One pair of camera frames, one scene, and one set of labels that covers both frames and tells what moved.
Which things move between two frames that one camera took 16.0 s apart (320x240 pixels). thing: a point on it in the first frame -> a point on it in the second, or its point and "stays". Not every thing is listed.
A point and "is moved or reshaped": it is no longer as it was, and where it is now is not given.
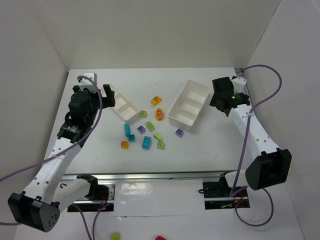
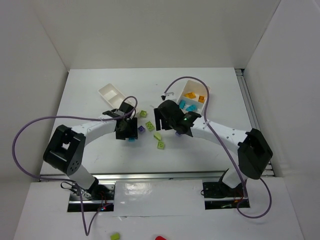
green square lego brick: (143, 113) stays
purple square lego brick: (141, 129) stays
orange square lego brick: (124, 144) -> (201, 99)
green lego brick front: (160, 145) stays
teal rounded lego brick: (146, 142) -> (192, 108)
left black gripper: (93, 92) -> (127, 132)
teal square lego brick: (131, 138) stays
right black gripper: (222, 85) -> (162, 119)
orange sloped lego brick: (156, 100) -> (190, 95)
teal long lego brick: (127, 129) is moved or reshaped
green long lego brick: (150, 126) stays
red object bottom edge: (160, 238) stays
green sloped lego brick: (157, 136) stays
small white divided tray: (126, 109) stays
